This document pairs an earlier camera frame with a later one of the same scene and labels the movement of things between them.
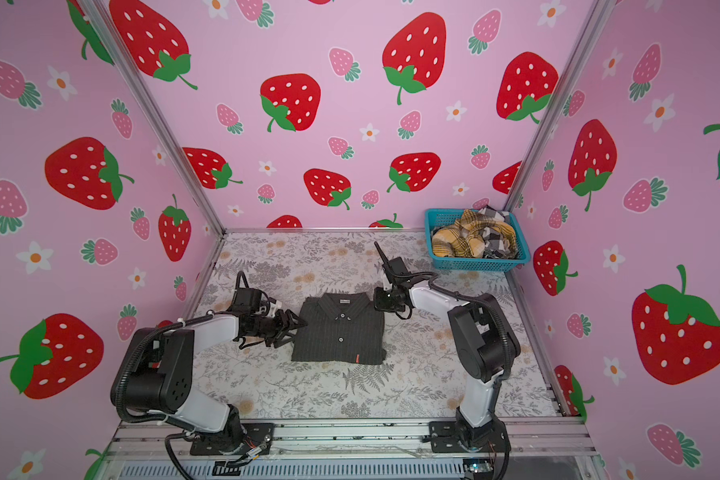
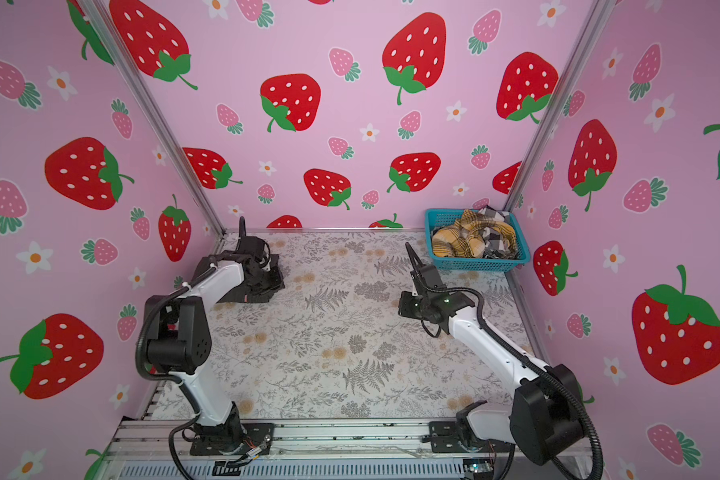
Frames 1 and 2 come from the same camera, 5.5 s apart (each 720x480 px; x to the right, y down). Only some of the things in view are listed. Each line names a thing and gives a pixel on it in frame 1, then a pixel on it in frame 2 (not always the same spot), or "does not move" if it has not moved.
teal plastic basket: x=439 y=217 does not move
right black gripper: x=378 y=301 → x=403 y=305
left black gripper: x=285 y=327 → x=277 y=284
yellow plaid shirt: x=467 y=238 does not move
